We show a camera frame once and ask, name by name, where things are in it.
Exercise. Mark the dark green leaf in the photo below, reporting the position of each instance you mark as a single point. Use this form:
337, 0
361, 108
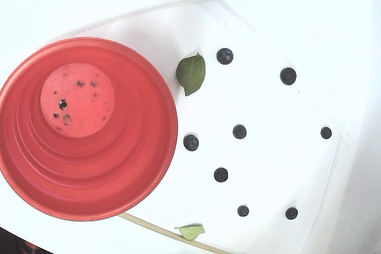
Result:
190, 73

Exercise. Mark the dark blueberry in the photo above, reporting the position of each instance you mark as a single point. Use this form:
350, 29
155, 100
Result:
291, 213
191, 142
221, 174
326, 133
243, 210
239, 131
288, 76
224, 56

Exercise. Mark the red collapsible silicone cup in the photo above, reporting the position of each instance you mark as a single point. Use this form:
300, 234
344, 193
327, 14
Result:
134, 161

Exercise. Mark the thin wooden stick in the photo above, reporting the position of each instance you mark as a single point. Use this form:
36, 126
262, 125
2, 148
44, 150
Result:
154, 228

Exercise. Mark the light green leaf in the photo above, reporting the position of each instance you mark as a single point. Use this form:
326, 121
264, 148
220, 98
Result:
190, 231

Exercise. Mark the white paper sheet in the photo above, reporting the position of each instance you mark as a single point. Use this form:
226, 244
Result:
268, 161

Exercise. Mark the dark red background object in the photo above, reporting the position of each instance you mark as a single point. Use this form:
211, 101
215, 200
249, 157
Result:
29, 248

